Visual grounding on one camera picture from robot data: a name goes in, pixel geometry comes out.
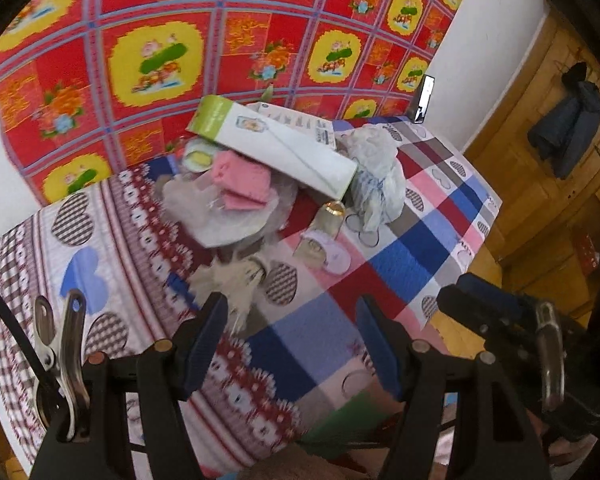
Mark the white plastic bag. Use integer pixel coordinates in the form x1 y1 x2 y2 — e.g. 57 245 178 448
339 125 406 232

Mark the white green selfie stick box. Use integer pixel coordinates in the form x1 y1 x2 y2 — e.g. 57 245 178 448
186 96 358 200

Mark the white blue printed box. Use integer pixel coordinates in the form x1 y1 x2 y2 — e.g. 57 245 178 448
247 102 337 150

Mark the silver spring clamp right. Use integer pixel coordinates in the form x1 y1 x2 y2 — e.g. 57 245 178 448
534 300 565 413

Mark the silver spring clamp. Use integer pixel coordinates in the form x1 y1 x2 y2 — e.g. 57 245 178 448
33 288 90 442
534 300 565 413

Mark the wooden wardrobe door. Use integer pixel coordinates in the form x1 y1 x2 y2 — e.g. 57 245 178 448
465 11 600 318

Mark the silver spring clamp left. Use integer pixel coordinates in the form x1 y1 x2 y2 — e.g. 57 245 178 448
33 288 90 442

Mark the patchwork heart bed sheet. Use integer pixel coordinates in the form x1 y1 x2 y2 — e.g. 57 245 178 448
0 118 502 478

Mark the colourful foam floor mat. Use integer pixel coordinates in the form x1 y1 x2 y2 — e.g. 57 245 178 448
297 389 405 460

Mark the clear plastic packaging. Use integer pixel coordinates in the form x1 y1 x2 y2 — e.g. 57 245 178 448
159 172 298 248

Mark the dark jacket on door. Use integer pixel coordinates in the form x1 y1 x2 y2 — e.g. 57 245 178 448
527 62 600 180

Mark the silver ointment tube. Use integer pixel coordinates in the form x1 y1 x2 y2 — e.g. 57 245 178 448
294 200 346 269

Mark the pink paper receipt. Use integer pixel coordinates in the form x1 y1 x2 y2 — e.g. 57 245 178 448
211 151 271 210

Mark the smartphone on bed corner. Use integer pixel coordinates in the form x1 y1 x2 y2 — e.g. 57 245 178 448
406 75 436 124

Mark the red floral headboard cloth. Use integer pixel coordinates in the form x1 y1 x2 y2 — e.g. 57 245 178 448
0 0 463 204

